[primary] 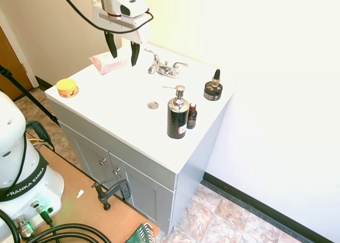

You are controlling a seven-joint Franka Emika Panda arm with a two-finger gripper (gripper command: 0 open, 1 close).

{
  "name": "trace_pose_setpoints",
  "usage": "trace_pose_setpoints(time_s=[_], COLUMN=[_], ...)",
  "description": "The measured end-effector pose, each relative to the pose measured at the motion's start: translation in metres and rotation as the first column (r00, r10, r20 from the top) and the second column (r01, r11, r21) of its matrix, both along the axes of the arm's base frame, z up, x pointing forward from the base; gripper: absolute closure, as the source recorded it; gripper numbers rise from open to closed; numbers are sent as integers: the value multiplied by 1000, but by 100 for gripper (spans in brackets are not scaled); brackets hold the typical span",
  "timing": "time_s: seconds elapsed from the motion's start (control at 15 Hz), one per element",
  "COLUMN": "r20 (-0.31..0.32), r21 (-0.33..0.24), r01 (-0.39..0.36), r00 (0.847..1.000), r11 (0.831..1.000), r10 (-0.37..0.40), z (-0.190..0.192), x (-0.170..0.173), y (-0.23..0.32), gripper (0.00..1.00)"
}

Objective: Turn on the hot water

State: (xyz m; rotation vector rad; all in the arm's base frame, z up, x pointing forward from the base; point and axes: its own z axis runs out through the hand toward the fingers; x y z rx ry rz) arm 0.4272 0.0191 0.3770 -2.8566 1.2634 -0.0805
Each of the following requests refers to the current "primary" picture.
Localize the short black baseboard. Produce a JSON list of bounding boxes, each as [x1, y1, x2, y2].
[[34, 76, 54, 90]]

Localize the chrome hot water handle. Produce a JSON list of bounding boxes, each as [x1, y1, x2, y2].
[[144, 48, 161, 66]]

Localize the thick black base cables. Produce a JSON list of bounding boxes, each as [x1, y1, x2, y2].
[[0, 208, 119, 243]]

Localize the chrome sink faucet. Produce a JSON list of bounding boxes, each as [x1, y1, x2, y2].
[[147, 60, 172, 77]]

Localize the white door frame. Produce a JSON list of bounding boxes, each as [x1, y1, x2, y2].
[[0, 7, 41, 89]]

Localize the grey vanity cabinet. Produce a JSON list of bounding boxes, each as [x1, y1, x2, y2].
[[49, 95, 230, 234]]

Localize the small dark brown bottle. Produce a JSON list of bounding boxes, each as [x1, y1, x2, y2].
[[186, 103, 198, 130]]

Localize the brown wooden door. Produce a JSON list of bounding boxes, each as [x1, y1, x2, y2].
[[0, 27, 33, 102]]

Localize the long black baseboard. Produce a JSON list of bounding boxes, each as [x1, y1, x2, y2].
[[202, 172, 336, 243]]

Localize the white sink vanity top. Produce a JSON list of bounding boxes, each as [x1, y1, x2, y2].
[[44, 42, 237, 175]]

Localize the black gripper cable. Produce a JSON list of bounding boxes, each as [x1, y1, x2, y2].
[[55, 0, 155, 33]]

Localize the narrow grey cabinet door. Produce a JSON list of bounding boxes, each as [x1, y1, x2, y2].
[[73, 137, 114, 187]]

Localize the yellow cable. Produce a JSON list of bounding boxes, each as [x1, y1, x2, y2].
[[28, 137, 52, 146]]

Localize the chrome cold water handle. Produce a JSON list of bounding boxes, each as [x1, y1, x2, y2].
[[169, 61, 190, 78]]

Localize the black soap dispenser chrome pump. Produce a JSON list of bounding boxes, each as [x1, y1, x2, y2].
[[163, 85, 190, 140]]

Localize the pink folded cloth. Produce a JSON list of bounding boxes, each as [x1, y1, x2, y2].
[[89, 51, 128, 76]]

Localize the black tripod leg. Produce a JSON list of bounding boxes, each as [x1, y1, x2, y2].
[[0, 64, 60, 127]]

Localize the black looped cable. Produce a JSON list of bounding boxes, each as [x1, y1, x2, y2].
[[24, 120, 55, 152]]

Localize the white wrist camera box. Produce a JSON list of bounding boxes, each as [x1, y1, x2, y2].
[[118, 0, 150, 19]]

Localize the black metal C-clamp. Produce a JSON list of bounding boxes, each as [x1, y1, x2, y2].
[[91, 174, 132, 212]]

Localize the dropper bottle black cap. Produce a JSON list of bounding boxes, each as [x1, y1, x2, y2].
[[210, 69, 222, 88]]

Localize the wide grey cabinet door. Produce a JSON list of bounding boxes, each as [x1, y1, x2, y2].
[[108, 152, 176, 228]]

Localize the black round jar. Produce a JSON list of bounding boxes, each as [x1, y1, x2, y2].
[[203, 82, 224, 101]]

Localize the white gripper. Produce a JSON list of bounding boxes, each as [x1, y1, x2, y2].
[[92, 5, 152, 68]]

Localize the yellow round tin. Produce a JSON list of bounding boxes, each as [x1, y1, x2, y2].
[[56, 78, 80, 99]]

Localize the green hex key set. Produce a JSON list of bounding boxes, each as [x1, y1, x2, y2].
[[123, 222, 155, 243]]

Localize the brown wooden mounting board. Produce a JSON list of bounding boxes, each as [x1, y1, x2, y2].
[[25, 146, 160, 243]]

